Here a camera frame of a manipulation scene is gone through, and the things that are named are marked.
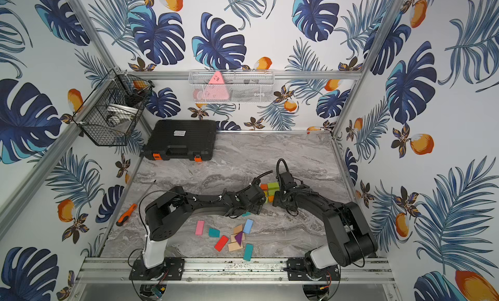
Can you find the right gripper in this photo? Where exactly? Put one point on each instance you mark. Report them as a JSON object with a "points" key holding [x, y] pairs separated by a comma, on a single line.
{"points": [[276, 202]]}

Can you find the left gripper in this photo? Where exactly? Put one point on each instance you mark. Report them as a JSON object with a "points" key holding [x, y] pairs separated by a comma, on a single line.
{"points": [[256, 195]]}

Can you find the small teal block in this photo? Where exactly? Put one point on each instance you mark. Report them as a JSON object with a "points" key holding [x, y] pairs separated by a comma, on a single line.
{"points": [[214, 233]]}

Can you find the pink block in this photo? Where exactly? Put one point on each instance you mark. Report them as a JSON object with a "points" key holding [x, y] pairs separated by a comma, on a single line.
{"points": [[199, 228]]}

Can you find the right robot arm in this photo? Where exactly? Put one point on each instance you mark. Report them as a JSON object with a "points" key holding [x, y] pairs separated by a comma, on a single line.
{"points": [[349, 238]]}

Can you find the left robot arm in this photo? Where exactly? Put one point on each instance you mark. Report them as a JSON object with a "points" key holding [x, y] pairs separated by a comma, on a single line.
{"points": [[164, 216]]}

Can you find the light blue block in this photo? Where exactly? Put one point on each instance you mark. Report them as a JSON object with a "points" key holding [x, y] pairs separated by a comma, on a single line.
{"points": [[248, 226]]}

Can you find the purple triangle block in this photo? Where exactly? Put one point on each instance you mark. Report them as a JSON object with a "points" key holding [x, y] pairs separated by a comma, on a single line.
{"points": [[239, 237]]}

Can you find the natural wood block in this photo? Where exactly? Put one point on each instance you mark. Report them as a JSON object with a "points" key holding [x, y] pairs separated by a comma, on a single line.
{"points": [[234, 246]]}

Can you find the red block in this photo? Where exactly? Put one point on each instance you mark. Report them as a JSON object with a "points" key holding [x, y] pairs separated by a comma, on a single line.
{"points": [[222, 242]]}

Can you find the black tool case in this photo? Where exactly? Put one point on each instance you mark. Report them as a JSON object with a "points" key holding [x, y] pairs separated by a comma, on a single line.
{"points": [[181, 139]]}

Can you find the pink triangle sign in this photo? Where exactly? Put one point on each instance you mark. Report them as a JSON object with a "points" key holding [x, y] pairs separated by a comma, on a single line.
{"points": [[216, 89]]}

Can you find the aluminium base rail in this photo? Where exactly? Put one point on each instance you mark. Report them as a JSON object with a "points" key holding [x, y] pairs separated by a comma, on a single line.
{"points": [[264, 271]]}

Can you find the white wire shelf basket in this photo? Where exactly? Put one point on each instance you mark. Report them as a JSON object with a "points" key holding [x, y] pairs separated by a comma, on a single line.
{"points": [[244, 86]]}

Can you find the orange handled screwdriver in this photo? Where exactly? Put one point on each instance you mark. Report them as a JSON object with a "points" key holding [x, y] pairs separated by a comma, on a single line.
{"points": [[127, 214]]}

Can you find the black wire basket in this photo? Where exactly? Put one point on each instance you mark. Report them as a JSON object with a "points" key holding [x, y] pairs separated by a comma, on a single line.
{"points": [[108, 117]]}

